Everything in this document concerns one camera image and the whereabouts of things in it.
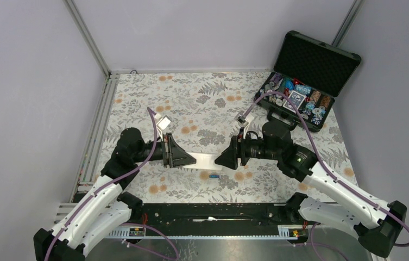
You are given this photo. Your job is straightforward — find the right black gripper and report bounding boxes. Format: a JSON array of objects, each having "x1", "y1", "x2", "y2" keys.
[{"x1": 215, "y1": 127, "x2": 281, "y2": 170}]

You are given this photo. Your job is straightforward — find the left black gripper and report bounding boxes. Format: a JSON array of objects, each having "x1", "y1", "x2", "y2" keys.
[{"x1": 133, "y1": 133, "x2": 197, "y2": 167}]

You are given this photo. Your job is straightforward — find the white remote control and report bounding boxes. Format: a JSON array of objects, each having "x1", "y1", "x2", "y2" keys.
[{"x1": 184, "y1": 152, "x2": 223, "y2": 171}]

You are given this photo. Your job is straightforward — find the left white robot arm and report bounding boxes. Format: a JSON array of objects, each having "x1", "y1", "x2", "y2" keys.
[{"x1": 33, "y1": 128, "x2": 196, "y2": 260}]

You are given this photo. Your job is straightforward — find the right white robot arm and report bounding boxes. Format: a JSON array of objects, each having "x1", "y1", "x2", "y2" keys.
[{"x1": 215, "y1": 121, "x2": 407, "y2": 258}]

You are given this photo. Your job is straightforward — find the floral table mat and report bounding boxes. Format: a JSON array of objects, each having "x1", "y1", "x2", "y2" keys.
[{"x1": 85, "y1": 72, "x2": 330, "y2": 203}]

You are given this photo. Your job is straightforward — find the blue playing card deck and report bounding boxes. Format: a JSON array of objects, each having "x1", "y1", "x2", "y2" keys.
[{"x1": 283, "y1": 91, "x2": 306, "y2": 113}]

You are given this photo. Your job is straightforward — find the black poker chip case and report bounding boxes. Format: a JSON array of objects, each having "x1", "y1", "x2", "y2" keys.
[{"x1": 255, "y1": 30, "x2": 362, "y2": 132}]

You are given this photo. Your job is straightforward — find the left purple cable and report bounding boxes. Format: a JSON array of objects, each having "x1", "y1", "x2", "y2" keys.
[{"x1": 44, "y1": 107, "x2": 160, "y2": 261}]

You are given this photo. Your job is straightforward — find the purple cable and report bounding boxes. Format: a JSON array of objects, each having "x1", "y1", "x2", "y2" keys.
[
  {"x1": 44, "y1": 107, "x2": 160, "y2": 261},
  {"x1": 242, "y1": 91, "x2": 409, "y2": 247}
]

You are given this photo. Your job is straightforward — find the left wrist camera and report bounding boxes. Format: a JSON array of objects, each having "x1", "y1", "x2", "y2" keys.
[{"x1": 154, "y1": 114, "x2": 172, "y2": 131}]

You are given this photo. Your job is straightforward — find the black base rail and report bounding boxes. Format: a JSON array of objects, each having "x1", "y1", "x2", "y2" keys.
[{"x1": 119, "y1": 192, "x2": 314, "y2": 240}]

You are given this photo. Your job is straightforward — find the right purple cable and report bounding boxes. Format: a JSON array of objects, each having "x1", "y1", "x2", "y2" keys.
[{"x1": 242, "y1": 91, "x2": 409, "y2": 247}]

